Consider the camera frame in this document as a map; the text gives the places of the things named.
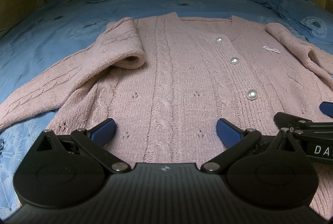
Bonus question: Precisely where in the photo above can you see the blue dandelion pillow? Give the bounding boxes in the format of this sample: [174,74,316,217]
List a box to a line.
[251,0,332,54]

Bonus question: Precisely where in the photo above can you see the blue dandelion bed sheet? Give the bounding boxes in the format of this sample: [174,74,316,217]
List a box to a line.
[0,0,333,219]

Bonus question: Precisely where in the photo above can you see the pink knit cardigan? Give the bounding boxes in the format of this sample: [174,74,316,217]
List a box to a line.
[0,11,333,222]

